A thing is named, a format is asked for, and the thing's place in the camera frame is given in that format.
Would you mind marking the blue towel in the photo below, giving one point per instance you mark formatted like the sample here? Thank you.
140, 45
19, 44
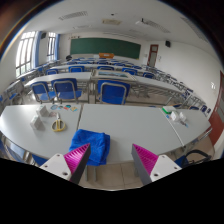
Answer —
93, 143

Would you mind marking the grey classroom desk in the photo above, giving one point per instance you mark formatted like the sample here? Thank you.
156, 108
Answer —
150, 85
63, 77

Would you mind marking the white packet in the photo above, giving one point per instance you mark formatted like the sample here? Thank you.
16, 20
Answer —
175, 116

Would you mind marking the white box with yellow label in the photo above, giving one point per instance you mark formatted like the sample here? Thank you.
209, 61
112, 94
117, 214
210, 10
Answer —
42, 111

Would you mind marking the red-brown door with window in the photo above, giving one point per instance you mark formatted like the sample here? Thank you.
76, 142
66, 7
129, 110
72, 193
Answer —
153, 55

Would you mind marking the group of blue classroom chairs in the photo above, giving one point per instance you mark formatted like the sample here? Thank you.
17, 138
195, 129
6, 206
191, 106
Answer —
76, 69

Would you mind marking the colourful printed card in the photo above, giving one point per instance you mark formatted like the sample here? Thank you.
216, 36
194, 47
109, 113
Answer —
54, 107
73, 109
67, 107
60, 107

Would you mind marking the white box with green label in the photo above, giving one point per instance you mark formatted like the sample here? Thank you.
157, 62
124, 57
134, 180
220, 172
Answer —
36, 122

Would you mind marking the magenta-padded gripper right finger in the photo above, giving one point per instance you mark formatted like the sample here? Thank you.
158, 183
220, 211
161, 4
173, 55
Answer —
150, 165

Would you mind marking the green chalkboard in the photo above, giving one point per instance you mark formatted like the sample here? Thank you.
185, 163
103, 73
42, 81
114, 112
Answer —
105, 47

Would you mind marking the orange lectern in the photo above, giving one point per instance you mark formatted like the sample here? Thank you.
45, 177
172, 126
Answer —
106, 55

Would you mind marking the green and white box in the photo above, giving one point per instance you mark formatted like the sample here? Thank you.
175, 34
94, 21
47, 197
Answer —
169, 109

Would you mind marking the ceiling projector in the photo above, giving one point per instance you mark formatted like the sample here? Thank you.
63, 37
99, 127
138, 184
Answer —
140, 21

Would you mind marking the blue curtain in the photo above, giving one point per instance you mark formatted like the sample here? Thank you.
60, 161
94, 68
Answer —
38, 50
57, 46

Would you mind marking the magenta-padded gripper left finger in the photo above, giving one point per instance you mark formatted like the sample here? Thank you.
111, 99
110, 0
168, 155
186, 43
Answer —
71, 163

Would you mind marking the pale pink card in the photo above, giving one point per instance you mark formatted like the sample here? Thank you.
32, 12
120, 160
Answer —
53, 114

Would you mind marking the large multi-pane window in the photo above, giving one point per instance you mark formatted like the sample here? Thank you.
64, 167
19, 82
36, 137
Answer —
24, 53

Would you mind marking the narrow multi-pane window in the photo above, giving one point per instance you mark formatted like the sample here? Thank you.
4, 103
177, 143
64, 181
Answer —
51, 46

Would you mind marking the ceiling air conditioner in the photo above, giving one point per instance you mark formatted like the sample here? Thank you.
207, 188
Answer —
111, 21

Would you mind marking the black-framed blue chair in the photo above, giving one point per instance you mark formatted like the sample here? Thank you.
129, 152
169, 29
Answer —
183, 161

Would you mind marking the ceiling vent grille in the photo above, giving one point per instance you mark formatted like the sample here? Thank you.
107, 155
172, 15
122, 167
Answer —
72, 15

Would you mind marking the plain red-brown door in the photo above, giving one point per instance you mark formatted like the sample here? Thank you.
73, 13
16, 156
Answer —
217, 113

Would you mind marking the black wall speaker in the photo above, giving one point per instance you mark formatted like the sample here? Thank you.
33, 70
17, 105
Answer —
43, 35
167, 43

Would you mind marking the blue metal-framed chair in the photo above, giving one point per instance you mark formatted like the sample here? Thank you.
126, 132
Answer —
66, 90
41, 91
113, 91

